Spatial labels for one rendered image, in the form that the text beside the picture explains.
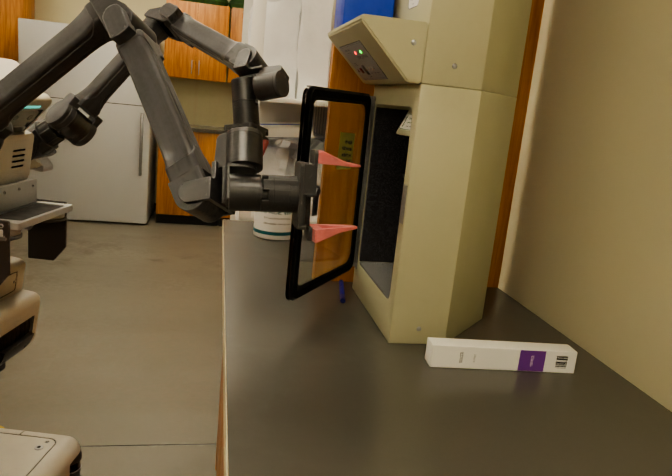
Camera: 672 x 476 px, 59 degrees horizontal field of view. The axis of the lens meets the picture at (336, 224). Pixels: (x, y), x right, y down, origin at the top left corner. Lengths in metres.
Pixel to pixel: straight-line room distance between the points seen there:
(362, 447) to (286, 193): 0.37
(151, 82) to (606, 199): 0.89
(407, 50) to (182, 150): 0.40
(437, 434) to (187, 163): 0.54
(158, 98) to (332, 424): 0.59
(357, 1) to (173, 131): 0.46
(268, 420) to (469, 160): 0.56
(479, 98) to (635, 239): 0.40
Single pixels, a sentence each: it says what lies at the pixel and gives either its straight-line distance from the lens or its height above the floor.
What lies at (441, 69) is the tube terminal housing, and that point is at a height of 1.44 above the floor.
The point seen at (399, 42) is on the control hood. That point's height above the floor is 1.47.
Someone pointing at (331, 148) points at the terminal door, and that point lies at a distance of 1.17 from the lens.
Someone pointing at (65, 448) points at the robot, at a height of 0.27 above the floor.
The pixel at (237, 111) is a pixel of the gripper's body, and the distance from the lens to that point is 1.32.
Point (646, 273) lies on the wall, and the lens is 1.20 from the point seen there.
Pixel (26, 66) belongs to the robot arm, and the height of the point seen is 1.37.
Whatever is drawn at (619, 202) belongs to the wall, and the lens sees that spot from 1.27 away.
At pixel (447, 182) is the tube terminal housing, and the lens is 1.07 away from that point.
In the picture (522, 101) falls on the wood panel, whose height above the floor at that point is 1.41.
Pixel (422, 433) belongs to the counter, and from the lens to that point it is 0.86.
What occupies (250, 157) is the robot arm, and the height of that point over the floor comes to 1.27.
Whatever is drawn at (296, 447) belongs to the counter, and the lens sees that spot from 0.80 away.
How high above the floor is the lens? 1.37
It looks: 12 degrees down
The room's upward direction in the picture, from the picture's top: 6 degrees clockwise
